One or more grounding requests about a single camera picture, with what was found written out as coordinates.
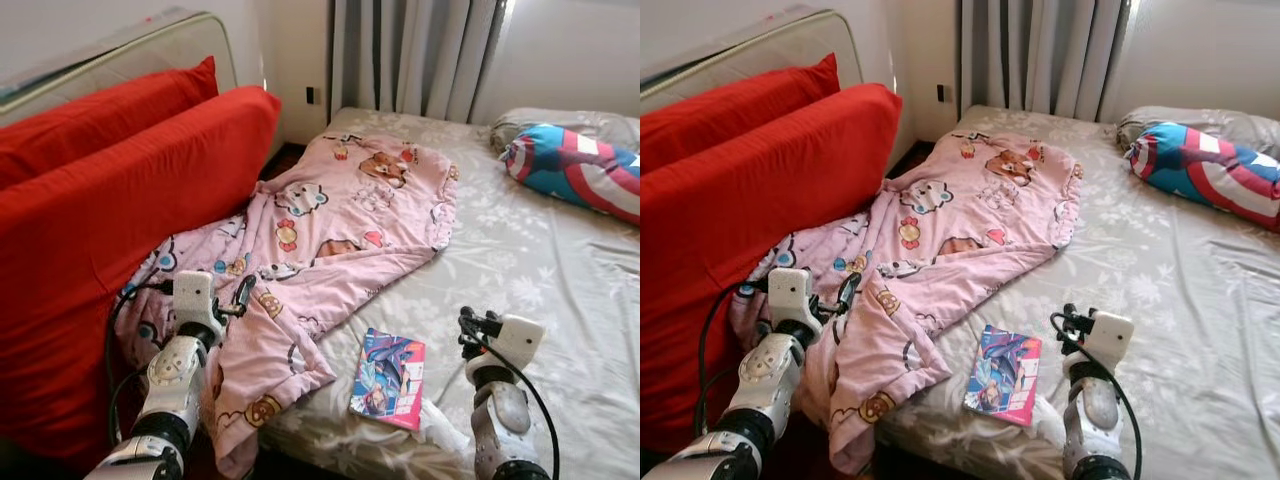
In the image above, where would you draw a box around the blue and pink comic book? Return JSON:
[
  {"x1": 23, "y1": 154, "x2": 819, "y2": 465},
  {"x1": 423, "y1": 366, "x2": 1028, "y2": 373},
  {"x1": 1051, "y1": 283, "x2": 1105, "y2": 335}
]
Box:
[
  {"x1": 964, "y1": 324, "x2": 1042, "y2": 428},
  {"x1": 349, "y1": 327, "x2": 427, "y2": 433}
]

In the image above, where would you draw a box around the pink cartoon blanket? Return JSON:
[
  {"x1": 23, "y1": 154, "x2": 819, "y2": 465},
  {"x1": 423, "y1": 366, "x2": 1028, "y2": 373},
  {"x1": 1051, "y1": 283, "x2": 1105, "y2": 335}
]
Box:
[
  {"x1": 728, "y1": 130, "x2": 1086, "y2": 476},
  {"x1": 115, "y1": 130, "x2": 461, "y2": 479}
]

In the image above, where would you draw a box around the beige floral bed sheet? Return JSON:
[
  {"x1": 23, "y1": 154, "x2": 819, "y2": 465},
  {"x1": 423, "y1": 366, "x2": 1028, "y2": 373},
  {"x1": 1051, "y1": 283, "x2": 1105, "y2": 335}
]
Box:
[
  {"x1": 875, "y1": 103, "x2": 1280, "y2": 480},
  {"x1": 255, "y1": 105, "x2": 641, "y2": 480}
]

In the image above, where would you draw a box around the thick red cushion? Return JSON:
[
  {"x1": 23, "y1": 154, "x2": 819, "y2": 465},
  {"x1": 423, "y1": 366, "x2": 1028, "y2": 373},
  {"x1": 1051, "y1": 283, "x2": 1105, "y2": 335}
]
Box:
[
  {"x1": 640, "y1": 82, "x2": 904, "y2": 456},
  {"x1": 0, "y1": 85, "x2": 283, "y2": 471}
]

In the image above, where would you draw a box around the red white blue bolster pillow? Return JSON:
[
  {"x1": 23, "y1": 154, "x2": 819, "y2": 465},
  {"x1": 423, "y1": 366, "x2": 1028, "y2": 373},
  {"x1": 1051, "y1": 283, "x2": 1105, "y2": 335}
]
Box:
[
  {"x1": 500, "y1": 123, "x2": 641, "y2": 226},
  {"x1": 1125, "y1": 122, "x2": 1280, "y2": 233}
]

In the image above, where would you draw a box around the grey pillow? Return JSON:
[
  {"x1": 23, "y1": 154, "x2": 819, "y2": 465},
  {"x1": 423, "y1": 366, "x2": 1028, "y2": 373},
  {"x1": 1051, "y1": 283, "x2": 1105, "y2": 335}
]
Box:
[
  {"x1": 490, "y1": 107, "x2": 641, "y2": 156},
  {"x1": 1117, "y1": 105, "x2": 1280, "y2": 156}
]

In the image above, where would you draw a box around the flat red cushion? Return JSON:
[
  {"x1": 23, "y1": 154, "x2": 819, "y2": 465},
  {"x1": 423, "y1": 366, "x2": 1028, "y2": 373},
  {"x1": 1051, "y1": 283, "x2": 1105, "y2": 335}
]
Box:
[
  {"x1": 0, "y1": 56, "x2": 219, "y2": 191},
  {"x1": 640, "y1": 53, "x2": 841, "y2": 153}
]

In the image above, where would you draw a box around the grey upright mattress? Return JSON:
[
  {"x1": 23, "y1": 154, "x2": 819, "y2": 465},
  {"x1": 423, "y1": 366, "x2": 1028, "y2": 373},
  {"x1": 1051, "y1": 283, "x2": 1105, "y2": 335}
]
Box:
[
  {"x1": 0, "y1": 8, "x2": 239, "y2": 129},
  {"x1": 640, "y1": 5, "x2": 863, "y2": 113}
]

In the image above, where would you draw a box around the grey curtain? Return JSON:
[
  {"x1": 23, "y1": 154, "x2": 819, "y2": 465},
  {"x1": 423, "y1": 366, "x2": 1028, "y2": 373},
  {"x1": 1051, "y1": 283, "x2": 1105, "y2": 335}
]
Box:
[
  {"x1": 330, "y1": 0, "x2": 509, "y2": 126},
  {"x1": 958, "y1": 0, "x2": 1136, "y2": 123}
]

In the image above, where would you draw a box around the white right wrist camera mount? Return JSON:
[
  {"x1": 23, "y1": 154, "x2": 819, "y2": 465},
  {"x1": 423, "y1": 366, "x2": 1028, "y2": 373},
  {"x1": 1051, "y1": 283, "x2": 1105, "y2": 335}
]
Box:
[
  {"x1": 1085, "y1": 310, "x2": 1137, "y2": 366},
  {"x1": 490, "y1": 315, "x2": 547, "y2": 367}
]

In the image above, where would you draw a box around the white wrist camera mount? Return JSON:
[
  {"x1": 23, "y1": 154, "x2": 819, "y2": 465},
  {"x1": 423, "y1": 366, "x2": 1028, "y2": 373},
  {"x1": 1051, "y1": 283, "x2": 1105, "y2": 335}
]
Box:
[
  {"x1": 490, "y1": 315, "x2": 547, "y2": 367},
  {"x1": 172, "y1": 270, "x2": 217, "y2": 336},
  {"x1": 768, "y1": 267, "x2": 814, "y2": 327},
  {"x1": 1085, "y1": 310, "x2": 1137, "y2": 366}
]

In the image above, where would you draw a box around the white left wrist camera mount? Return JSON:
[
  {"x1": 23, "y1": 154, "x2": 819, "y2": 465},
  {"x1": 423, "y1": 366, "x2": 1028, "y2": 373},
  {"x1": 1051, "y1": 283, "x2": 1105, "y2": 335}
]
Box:
[
  {"x1": 172, "y1": 270, "x2": 217, "y2": 336},
  {"x1": 768, "y1": 267, "x2": 814, "y2": 327}
]

